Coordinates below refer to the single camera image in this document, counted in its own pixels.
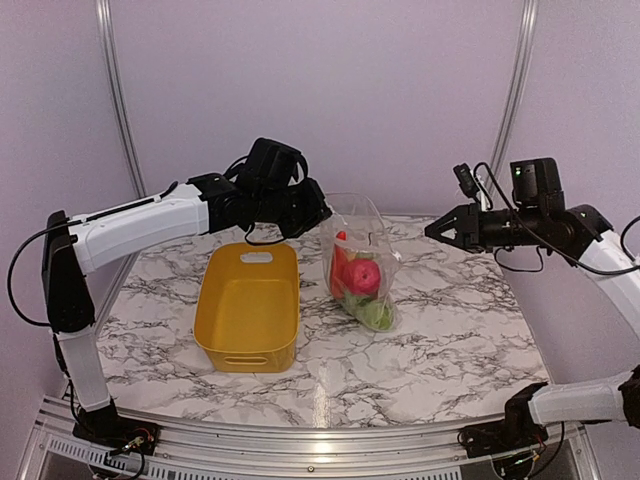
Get front aluminium rail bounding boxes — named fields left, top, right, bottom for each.
left=14, top=407, right=601, bottom=480

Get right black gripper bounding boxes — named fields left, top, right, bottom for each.
left=424, top=202, right=545, bottom=253

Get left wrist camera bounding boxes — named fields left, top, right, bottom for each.
left=223, top=138, right=308, bottom=198

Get yellow plastic basket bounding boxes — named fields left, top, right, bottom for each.
left=194, top=243, right=300, bottom=373

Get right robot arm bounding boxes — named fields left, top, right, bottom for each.
left=425, top=204, right=639, bottom=466

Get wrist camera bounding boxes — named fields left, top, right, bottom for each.
left=223, top=138, right=308, bottom=198
left=452, top=157, right=566, bottom=216

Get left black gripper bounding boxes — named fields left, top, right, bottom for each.
left=255, top=175, right=331, bottom=238

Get green toy grapes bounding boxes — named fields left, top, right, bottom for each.
left=342, top=290, right=372, bottom=316

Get aluminium frame post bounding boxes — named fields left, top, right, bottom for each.
left=95, top=0, right=147, bottom=198
left=490, top=0, right=539, bottom=173

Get clear zip top bag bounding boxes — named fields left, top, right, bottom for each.
left=320, top=193, right=401, bottom=332

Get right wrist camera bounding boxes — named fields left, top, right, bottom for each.
left=452, top=157, right=566, bottom=216

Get orange toy carrot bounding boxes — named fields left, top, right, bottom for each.
left=329, top=243, right=351, bottom=299

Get left aluminium frame post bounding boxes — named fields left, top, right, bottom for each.
left=95, top=0, right=147, bottom=198

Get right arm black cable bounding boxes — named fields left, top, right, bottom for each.
left=472, top=160, right=640, bottom=276

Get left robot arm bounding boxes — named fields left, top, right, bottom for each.
left=42, top=173, right=331, bottom=455

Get red toy apple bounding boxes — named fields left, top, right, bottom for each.
left=348, top=258, right=381, bottom=296

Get right aluminium frame post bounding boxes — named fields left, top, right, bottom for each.
left=490, top=0, right=539, bottom=173

